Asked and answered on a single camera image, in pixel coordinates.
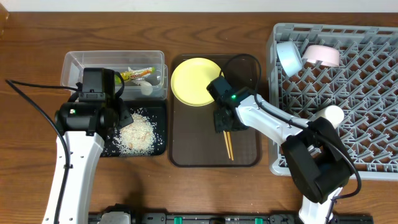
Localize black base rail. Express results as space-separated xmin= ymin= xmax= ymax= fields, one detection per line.
xmin=88 ymin=203 xmax=374 ymax=224

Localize white cup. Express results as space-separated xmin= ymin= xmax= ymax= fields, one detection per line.
xmin=312 ymin=105 xmax=345 ymax=129

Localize yellow green snack wrapper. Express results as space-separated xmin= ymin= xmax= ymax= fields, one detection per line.
xmin=120 ymin=67 xmax=155 ymax=83

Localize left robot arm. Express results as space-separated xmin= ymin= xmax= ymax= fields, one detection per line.
xmin=42 ymin=99 xmax=133 ymax=223

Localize clear plastic bin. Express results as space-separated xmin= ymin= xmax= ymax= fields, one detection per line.
xmin=60 ymin=50 xmax=168 ymax=101

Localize white bowl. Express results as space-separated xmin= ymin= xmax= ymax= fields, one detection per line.
xmin=302 ymin=45 xmax=340 ymax=67

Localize rice and nuts leftovers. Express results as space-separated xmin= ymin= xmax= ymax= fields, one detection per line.
xmin=111 ymin=108 xmax=165 ymax=157

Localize grey dishwasher rack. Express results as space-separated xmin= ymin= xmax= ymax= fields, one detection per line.
xmin=266 ymin=23 xmax=397 ymax=181

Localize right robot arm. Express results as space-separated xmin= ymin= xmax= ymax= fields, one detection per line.
xmin=207 ymin=86 xmax=359 ymax=223

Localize light blue bowl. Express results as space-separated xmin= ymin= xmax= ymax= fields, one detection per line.
xmin=276 ymin=41 xmax=303 ymax=77

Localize yellow plate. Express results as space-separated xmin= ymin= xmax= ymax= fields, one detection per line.
xmin=170 ymin=58 xmax=221 ymax=106

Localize black rectangular tray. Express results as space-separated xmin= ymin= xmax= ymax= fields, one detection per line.
xmin=101 ymin=101 xmax=167 ymax=157

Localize crumpled white tissue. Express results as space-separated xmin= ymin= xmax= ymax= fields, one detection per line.
xmin=132 ymin=78 xmax=153 ymax=96

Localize brown serving tray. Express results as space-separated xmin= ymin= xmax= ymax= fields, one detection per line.
xmin=169 ymin=54 xmax=262 ymax=167

